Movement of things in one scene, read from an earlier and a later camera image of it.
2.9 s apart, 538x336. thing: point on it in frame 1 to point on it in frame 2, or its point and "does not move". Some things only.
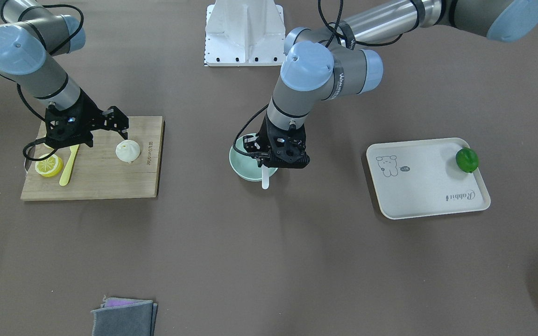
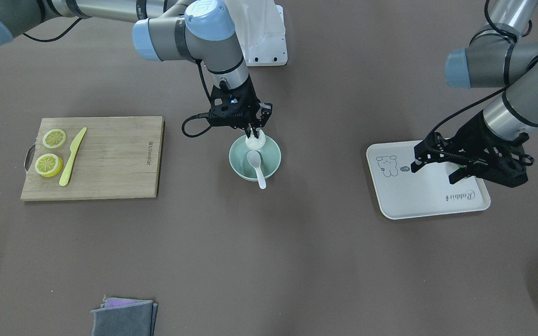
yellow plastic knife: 65,178 does not move
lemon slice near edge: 50,166 does not move
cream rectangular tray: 421,178 does not move
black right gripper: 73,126 to 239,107
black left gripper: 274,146 to 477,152
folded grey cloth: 120,317 does not move
